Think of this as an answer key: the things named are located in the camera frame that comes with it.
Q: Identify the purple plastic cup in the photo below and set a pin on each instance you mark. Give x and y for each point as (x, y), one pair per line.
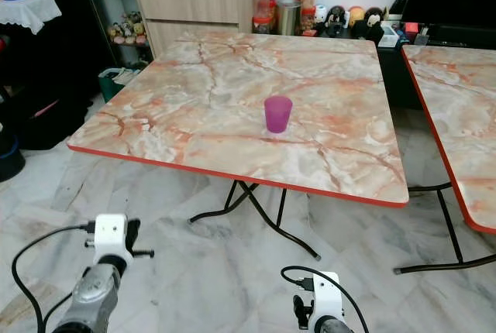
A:
(277, 115)

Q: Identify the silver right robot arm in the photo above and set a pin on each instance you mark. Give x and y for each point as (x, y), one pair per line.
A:
(333, 327)

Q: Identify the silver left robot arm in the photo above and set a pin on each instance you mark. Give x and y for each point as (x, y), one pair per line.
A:
(87, 298)

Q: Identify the dark blue bucket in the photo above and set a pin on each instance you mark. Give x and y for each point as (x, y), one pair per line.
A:
(10, 161)

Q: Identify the marble-pattern folding table red edge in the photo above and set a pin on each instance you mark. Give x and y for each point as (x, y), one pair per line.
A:
(461, 116)
(217, 112)

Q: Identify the green basket with books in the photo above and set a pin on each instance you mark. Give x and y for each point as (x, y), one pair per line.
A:
(116, 84)

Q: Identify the black shelf unit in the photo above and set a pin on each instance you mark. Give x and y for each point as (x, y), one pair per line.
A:
(46, 93)

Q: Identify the glass display shelf with figurines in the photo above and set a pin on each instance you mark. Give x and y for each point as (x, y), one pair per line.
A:
(116, 23)

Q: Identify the light wooden drawer cabinet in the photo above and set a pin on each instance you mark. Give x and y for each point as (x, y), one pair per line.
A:
(194, 9)

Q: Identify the white lace cloth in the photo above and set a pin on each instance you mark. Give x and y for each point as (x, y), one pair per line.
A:
(27, 9)

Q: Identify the tall clear jar red contents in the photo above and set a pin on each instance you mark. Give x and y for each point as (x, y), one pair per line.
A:
(261, 9)

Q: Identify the stainless steel pot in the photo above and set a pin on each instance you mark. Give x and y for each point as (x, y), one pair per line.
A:
(288, 17)

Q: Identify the small red snack jar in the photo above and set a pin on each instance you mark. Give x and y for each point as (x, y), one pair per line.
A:
(309, 19)

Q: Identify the panda plush toy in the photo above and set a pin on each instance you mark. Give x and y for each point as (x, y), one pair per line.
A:
(321, 19)

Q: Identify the small white box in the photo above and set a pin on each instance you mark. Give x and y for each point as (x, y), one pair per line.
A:
(388, 34)

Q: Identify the small red box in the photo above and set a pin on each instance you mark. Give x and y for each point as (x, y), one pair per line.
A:
(411, 28)

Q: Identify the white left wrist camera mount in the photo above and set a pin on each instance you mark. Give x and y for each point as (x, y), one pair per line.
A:
(110, 234)

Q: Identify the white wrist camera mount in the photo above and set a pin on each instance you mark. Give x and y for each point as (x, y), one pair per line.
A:
(327, 296)
(110, 234)

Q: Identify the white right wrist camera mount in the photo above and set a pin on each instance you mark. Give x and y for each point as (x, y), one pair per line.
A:
(327, 296)

